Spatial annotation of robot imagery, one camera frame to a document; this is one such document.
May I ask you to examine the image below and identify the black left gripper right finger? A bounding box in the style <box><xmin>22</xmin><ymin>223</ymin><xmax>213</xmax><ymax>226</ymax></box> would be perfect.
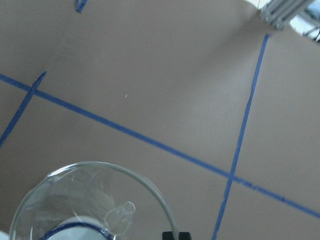
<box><xmin>178</xmin><ymin>232</ymin><xmax>192</xmax><ymax>240</ymax></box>

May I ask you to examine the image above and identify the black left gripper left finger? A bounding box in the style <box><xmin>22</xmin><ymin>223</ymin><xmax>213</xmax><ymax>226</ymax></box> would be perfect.
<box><xmin>162</xmin><ymin>231</ymin><xmax>176</xmax><ymax>240</ymax></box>

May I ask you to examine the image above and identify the clear glass funnel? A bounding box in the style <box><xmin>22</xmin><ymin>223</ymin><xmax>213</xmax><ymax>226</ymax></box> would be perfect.
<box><xmin>10</xmin><ymin>161</ymin><xmax>179</xmax><ymax>240</ymax></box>

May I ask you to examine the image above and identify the white enamel mug blue rim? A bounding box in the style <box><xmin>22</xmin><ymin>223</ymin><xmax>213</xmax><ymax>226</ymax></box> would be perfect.
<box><xmin>0</xmin><ymin>216</ymin><xmax>111</xmax><ymax>240</ymax></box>

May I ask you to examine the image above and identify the brown paper table cover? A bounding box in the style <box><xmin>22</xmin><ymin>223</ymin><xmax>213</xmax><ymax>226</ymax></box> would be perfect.
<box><xmin>0</xmin><ymin>0</ymin><xmax>320</xmax><ymax>240</ymax></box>

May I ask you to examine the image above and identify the aluminium frame post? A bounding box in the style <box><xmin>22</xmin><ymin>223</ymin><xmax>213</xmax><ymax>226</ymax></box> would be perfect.
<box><xmin>259</xmin><ymin>0</ymin><xmax>314</xmax><ymax>30</ymax></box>

